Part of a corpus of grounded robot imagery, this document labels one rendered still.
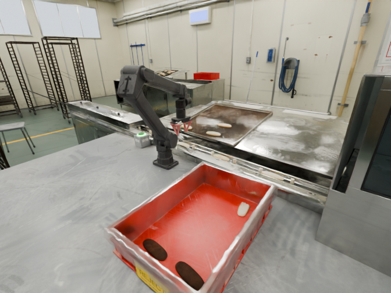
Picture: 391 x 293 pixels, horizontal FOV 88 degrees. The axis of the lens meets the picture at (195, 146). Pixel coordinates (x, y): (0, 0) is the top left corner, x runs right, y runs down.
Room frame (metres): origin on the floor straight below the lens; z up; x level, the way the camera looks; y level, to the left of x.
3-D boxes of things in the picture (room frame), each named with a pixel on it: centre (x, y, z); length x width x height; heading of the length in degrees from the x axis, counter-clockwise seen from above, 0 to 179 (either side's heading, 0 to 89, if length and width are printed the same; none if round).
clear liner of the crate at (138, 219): (0.51, -0.02, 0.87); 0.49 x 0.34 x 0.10; 143
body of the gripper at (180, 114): (1.16, 0.08, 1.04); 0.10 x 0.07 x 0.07; 137
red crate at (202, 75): (4.96, -0.29, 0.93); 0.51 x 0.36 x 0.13; 51
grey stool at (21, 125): (2.95, 2.78, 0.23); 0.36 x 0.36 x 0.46; 34
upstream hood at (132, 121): (1.89, 0.87, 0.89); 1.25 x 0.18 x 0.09; 47
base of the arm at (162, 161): (0.97, 0.16, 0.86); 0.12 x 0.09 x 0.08; 53
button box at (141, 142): (1.23, 0.34, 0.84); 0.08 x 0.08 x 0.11; 47
